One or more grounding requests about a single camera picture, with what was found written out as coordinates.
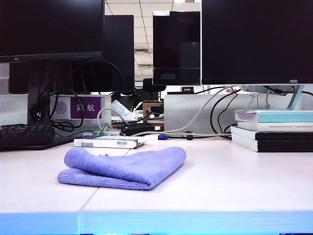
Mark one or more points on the purple microfibre rag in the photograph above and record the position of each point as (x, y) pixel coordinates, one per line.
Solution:
(134, 169)

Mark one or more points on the grey desk partition panel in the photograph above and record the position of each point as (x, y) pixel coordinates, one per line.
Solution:
(12, 110)
(176, 110)

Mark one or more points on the black adapter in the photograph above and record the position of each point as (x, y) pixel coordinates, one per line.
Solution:
(134, 129)

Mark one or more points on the black office chair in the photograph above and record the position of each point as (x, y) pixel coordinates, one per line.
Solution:
(149, 85)

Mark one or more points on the white tube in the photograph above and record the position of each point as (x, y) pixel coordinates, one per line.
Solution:
(119, 107)

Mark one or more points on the green white small box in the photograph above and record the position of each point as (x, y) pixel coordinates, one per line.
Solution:
(107, 133)

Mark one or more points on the flat white barcode box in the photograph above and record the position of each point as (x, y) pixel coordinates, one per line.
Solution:
(110, 142)

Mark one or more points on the purple name plate holder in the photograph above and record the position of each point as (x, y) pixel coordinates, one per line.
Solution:
(85, 107)

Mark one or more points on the dark background monitor back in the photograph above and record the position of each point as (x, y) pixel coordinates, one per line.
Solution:
(119, 49)

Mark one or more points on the background black AOC monitor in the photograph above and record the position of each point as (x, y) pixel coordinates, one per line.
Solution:
(176, 36)

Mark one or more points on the black monitor stand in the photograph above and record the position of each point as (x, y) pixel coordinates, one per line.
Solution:
(36, 85)

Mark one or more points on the teal cover book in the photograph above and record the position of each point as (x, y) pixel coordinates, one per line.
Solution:
(281, 117)

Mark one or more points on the white cover book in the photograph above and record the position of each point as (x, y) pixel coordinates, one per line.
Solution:
(281, 126)

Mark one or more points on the black cover book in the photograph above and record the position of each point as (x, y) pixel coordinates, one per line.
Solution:
(281, 146)
(281, 136)

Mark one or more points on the large black AOC monitor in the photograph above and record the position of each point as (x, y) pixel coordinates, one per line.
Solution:
(256, 36)

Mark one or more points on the black keyboard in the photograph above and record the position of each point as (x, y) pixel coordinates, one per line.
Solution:
(24, 134)

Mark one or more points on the white monitor stand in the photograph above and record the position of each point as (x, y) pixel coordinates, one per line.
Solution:
(297, 98)

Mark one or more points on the black monitor with button row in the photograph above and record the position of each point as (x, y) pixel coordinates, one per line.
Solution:
(49, 24)

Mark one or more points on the brown wooden frame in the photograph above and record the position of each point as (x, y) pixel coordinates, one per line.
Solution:
(144, 109)

